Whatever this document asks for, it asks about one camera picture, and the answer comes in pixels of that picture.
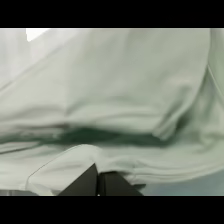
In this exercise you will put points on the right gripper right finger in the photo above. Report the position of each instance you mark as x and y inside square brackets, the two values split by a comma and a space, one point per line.
[115, 185]

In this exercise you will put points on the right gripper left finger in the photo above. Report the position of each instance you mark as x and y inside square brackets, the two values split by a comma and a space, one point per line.
[85, 185]

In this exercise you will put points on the pale green shirt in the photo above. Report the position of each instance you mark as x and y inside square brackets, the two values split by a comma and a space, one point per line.
[116, 86]

